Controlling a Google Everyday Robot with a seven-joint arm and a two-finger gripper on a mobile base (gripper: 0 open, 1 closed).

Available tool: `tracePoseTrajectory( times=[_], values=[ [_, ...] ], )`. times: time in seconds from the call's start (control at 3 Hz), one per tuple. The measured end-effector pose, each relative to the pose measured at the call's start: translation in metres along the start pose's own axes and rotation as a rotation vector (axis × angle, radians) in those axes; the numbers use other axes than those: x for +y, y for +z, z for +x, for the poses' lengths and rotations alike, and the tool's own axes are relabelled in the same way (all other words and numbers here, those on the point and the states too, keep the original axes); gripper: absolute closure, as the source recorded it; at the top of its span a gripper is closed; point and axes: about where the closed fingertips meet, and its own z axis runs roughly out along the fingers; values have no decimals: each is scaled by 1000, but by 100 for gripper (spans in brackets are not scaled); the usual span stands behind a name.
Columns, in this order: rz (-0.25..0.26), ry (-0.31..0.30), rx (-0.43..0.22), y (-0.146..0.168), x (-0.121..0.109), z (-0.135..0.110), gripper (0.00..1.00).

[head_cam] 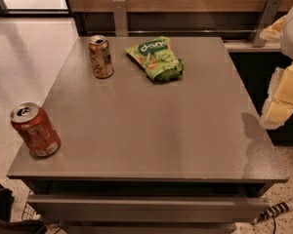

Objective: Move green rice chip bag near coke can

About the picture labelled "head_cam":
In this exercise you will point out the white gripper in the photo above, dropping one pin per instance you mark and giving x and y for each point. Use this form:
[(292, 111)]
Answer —
[(280, 96)]

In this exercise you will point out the green rice chip bag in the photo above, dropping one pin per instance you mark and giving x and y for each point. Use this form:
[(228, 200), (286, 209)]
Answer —
[(157, 59)]

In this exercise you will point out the brown patterned drink can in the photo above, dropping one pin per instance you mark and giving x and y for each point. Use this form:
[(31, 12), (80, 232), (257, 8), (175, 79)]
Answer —
[(100, 56)]

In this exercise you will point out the red coke can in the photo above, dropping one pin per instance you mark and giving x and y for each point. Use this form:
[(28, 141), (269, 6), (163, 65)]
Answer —
[(36, 130)]

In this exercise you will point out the grey cabinet drawer front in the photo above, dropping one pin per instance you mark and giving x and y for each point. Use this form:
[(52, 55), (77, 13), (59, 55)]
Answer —
[(147, 209)]

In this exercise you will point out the right metal bracket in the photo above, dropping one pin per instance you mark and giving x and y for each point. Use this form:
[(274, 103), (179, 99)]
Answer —
[(266, 18)]

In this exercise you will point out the metal bracket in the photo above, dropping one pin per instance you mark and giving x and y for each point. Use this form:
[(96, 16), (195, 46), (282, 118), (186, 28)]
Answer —
[(120, 18), (266, 18)]

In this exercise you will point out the left metal bracket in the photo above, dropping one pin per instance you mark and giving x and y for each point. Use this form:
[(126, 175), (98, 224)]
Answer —
[(120, 18)]

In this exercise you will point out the wire basket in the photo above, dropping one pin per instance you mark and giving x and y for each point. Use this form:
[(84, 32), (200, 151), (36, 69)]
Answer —
[(29, 213)]

